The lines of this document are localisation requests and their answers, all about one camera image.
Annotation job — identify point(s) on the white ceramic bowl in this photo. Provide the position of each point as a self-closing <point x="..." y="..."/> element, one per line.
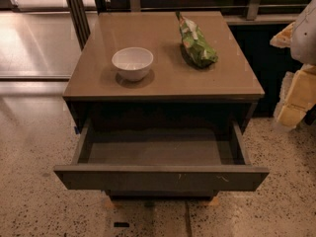
<point x="133" y="63"/>

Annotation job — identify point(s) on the green chip bag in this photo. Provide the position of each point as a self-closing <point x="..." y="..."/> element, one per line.
<point x="201" y="53"/>

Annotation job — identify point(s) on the black tape floor marker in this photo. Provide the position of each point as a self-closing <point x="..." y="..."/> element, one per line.
<point x="121" y="224"/>

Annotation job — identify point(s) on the taped gripper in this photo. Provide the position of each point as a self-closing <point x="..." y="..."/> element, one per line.
<point x="305" y="39"/>

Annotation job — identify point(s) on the grey bottom drawer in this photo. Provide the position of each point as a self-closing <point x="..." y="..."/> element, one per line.
<point x="160" y="195"/>

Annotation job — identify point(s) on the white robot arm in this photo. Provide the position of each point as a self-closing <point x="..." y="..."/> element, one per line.
<point x="308" y="15"/>

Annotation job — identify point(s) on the grey drawer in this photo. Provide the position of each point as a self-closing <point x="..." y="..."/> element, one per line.
<point x="160" y="195"/>
<point x="169" y="160"/>

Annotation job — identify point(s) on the grey top drawer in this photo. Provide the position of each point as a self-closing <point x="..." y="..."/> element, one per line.
<point x="169" y="160"/>

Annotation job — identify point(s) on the brown drawer cabinet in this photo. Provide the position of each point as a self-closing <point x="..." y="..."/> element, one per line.
<point x="174" y="94"/>

